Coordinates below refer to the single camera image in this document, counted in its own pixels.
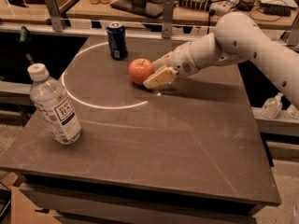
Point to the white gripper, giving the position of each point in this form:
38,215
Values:
181,62

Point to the red apple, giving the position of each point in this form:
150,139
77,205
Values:
139,70

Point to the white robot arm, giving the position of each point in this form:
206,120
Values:
237,39

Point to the blue soda can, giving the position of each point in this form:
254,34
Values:
117,40

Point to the black power strip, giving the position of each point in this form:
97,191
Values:
202,5

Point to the black monitor stand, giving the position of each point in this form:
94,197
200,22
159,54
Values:
139,7

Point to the white power adapter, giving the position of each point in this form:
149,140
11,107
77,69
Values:
221,9

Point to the clear sanitizer bottle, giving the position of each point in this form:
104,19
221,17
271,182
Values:
272,106

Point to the clear plastic tea bottle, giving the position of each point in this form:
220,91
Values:
54,105

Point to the black keyboard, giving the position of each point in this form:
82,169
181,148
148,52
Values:
272,9

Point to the cardboard box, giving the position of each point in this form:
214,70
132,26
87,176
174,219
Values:
23,211

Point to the right metal bracket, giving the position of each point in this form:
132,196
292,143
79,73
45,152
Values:
167,21

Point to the metal bracket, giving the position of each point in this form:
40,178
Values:
56,19
167,21

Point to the left metal bracket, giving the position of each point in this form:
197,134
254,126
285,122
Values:
56,19

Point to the green handled tool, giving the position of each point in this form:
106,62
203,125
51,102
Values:
24,42

